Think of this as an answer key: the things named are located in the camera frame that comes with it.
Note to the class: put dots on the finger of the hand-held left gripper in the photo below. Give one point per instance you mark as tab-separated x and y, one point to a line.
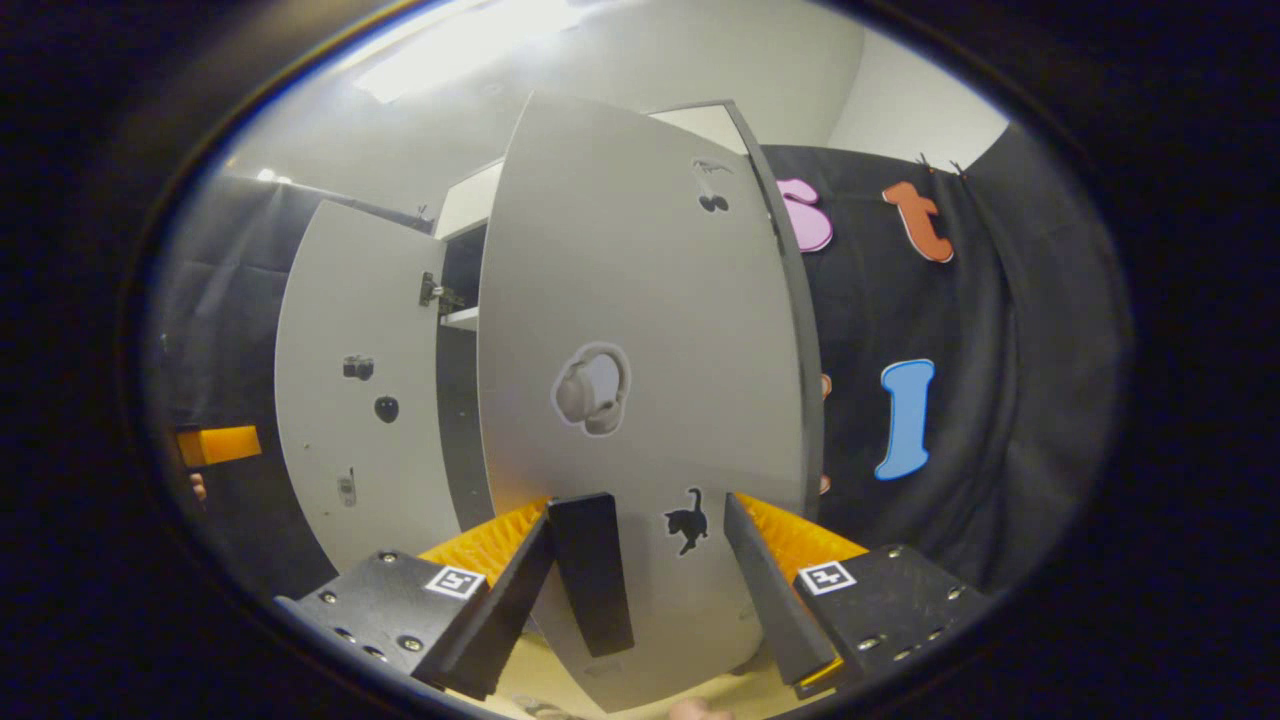
220	446

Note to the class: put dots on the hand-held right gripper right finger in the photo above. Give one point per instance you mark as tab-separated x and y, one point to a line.
775	600

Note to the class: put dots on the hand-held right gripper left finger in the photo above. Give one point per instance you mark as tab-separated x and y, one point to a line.
510	620

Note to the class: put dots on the white cabinet door camera sticker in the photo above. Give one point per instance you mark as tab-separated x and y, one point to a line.
350	300

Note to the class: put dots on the white cabinet door cat sticker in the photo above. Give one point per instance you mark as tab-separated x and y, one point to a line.
640	280

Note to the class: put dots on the white and grey cabinet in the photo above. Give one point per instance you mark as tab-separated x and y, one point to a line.
455	420

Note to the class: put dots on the metal door hinge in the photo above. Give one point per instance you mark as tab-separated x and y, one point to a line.
435	292

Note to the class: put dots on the white cabinet shelf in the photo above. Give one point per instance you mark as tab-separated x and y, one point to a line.
460	318

